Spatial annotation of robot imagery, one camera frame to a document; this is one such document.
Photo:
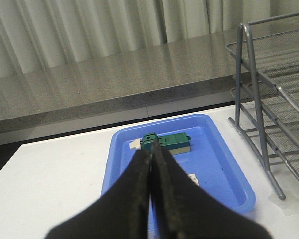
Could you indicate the small white connector block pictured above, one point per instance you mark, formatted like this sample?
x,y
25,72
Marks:
x,y
136,144

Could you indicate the green and beige relay module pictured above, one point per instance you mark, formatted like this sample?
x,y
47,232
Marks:
x,y
176,143

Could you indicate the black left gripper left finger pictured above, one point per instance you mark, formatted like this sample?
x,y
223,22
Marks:
x,y
121,213

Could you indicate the silver metal rack frame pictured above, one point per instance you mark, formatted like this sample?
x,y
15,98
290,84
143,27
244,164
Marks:
x,y
242,51

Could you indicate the silver mesh tray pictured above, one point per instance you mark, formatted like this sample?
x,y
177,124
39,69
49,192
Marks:
x,y
274,138
278,113
277,64

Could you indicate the blue plastic tray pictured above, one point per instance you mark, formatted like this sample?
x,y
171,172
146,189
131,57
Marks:
x,y
209,159

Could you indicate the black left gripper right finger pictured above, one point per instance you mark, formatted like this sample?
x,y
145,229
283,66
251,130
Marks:
x,y
183,210

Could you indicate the white circuit breaker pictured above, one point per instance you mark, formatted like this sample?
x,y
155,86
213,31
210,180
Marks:
x,y
194,178

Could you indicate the grey stone back counter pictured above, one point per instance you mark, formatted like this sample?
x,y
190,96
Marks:
x,y
152,81

